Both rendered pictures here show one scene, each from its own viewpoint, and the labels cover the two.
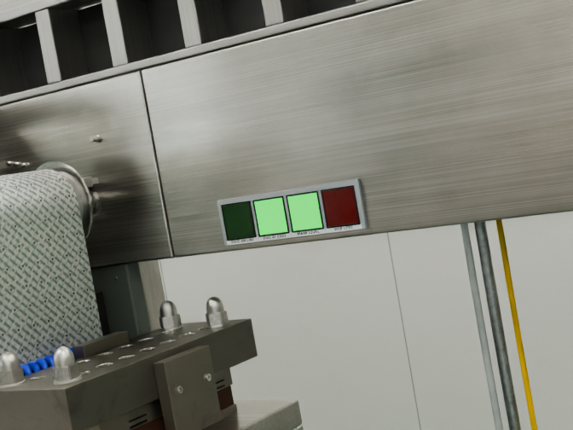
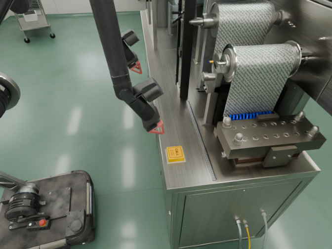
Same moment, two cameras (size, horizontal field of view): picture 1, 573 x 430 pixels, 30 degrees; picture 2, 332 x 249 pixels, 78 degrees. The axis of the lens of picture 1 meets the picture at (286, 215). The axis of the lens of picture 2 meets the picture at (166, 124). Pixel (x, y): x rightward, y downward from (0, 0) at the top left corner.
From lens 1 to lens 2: 0.89 m
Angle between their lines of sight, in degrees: 58
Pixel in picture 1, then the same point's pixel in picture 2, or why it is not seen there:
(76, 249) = (280, 82)
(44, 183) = (282, 56)
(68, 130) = (315, 25)
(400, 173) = not seen: outside the picture
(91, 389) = (241, 150)
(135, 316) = (292, 103)
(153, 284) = not seen: hidden behind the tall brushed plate
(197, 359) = (288, 151)
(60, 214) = (281, 70)
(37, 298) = (254, 96)
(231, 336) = (312, 143)
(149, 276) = not seen: hidden behind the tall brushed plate
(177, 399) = (271, 159)
